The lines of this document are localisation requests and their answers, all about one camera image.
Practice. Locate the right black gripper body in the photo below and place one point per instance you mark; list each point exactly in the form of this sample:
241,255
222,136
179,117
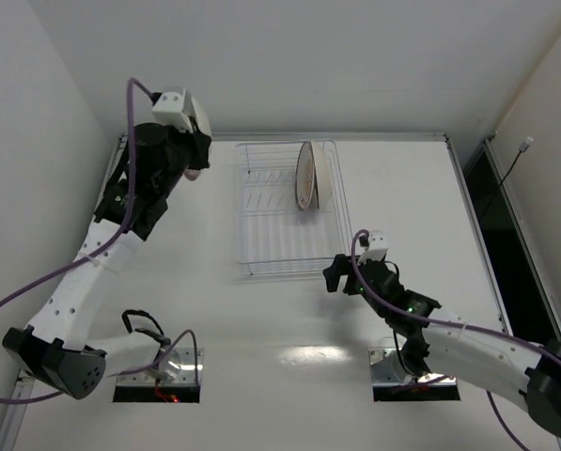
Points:
351,277

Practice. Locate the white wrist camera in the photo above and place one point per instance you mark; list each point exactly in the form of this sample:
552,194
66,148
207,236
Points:
168,109
374,245

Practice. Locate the black cable white plug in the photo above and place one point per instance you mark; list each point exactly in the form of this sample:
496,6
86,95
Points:
523,147

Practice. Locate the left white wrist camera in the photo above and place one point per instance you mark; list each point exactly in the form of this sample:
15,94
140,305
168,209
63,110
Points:
168,109

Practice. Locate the sunburst pattern plate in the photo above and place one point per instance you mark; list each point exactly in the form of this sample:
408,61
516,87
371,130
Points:
305,177

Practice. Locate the metal base plate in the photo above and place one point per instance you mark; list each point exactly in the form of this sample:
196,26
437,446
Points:
181,369
386,371

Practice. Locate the floral orange-rim plate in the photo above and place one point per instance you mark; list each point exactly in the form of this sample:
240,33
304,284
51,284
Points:
203,124
323,175

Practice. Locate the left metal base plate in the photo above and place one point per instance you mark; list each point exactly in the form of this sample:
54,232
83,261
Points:
181,369

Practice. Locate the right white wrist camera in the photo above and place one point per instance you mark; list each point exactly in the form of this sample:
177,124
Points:
374,245

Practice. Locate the white wire dish rack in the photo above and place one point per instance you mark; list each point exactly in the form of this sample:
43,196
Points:
275,238

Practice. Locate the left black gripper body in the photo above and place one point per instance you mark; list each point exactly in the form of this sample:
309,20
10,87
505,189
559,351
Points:
197,150

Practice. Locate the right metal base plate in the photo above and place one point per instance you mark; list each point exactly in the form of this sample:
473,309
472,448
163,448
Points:
386,371

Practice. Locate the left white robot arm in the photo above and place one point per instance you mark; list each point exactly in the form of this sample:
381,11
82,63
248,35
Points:
54,346

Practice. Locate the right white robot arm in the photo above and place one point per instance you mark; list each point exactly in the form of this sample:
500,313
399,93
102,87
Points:
527,375

